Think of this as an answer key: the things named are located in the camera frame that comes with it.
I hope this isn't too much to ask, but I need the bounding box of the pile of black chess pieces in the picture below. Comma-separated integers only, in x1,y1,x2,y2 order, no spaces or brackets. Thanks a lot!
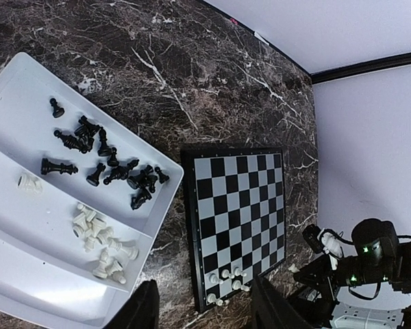
32,95,177,220

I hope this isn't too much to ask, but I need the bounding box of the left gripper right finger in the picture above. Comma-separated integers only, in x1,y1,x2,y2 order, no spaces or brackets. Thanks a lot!
251,276,313,329

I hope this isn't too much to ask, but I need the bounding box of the white rook corner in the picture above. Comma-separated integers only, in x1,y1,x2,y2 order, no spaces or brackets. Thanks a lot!
206,293,224,306

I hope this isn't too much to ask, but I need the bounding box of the pile of white chess pieces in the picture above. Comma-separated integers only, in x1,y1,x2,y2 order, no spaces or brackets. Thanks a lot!
16,173,140,285

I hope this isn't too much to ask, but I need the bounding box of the white plastic divided tray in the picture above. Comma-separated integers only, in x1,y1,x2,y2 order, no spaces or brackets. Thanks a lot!
0,52,184,328

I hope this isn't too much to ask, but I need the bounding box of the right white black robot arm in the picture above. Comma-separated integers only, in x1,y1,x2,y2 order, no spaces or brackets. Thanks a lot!
288,218,411,328

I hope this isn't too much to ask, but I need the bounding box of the white pawn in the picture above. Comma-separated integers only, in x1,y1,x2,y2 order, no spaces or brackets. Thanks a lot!
221,269,235,279
208,273,223,284

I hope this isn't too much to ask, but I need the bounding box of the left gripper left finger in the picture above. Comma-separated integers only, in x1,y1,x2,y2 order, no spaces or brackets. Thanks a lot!
105,280,160,329

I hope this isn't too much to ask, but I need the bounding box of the right black frame post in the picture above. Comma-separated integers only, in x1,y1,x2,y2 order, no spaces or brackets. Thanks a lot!
310,52,411,84

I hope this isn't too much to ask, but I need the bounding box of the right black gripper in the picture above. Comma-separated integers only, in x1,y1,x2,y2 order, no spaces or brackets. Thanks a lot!
288,224,339,328

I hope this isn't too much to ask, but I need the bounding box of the black white chessboard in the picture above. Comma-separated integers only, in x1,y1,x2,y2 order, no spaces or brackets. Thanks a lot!
181,147,286,313

